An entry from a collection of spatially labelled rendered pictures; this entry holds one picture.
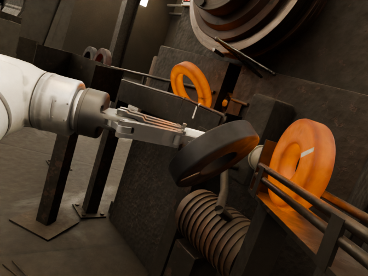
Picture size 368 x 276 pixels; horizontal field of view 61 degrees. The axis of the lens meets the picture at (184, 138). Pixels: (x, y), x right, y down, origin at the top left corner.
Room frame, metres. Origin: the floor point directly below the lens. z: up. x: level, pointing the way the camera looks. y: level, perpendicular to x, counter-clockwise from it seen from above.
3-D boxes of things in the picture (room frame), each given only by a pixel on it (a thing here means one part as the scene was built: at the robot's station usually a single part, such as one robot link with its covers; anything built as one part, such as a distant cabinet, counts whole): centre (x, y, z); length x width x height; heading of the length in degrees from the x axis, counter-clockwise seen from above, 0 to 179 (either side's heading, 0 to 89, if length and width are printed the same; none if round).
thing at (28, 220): (1.22, 0.48, 0.36); 0.26 x 0.20 x 0.72; 76
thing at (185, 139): (0.47, -0.01, 0.69); 0.05 x 0.03 x 0.01; 96
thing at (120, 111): (0.47, 0.05, 0.69); 0.11 x 0.01 x 0.04; 94
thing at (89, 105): (0.48, 0.12, 0.69); 0.09 x 0.08 x 0.07; 96
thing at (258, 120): (0.84, -0.20, 0.68); 0.11 x 0.08 x 0.24; 131
